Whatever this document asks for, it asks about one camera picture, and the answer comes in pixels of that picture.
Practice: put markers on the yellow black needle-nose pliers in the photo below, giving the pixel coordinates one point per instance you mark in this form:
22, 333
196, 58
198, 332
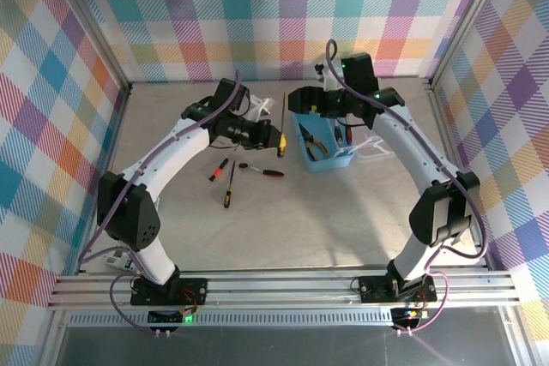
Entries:
319, 147

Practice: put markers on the clear tool box lid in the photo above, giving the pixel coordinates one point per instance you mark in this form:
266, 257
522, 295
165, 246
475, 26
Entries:
369, 147

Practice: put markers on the blue plastic tool box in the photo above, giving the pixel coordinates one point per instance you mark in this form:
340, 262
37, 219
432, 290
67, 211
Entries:
326, 164

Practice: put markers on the yellow black screwdriver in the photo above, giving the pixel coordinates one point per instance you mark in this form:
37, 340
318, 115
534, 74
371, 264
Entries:
227, 199

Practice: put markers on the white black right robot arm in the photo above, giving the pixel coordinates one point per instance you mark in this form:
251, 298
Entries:
412, 143

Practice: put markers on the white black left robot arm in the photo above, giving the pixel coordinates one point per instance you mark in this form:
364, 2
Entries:
171, 151

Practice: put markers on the plaid backdrop cloth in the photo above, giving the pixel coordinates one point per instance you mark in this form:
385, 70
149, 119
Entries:
274, 19
514, 126
34, 126

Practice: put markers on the white labelled device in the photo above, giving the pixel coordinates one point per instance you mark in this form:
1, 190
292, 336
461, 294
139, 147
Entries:
116, 261

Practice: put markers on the aluminium right side rail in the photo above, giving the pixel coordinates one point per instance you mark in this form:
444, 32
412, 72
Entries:
437, 104

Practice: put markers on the aluminium rail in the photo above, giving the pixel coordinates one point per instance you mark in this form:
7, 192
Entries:
114, 126
279, 289
437, 104

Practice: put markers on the aluminium left side rail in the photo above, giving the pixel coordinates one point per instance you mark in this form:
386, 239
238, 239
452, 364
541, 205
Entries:
114, 126

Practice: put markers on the aluminium right frame post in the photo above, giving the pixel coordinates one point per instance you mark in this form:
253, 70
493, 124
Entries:
466, 19

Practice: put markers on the aluminium frame post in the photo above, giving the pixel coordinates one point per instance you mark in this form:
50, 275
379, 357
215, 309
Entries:
466, 19
92, 23

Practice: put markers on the aluminium front rail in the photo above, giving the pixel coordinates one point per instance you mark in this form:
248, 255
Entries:
279, 289

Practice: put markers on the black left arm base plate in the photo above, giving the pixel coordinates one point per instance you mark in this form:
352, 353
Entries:
193, 291

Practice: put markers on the aluminium left frame post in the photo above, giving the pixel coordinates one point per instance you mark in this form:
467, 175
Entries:
92, 23

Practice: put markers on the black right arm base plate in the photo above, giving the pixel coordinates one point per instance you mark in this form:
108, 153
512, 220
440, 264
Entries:
373, 289

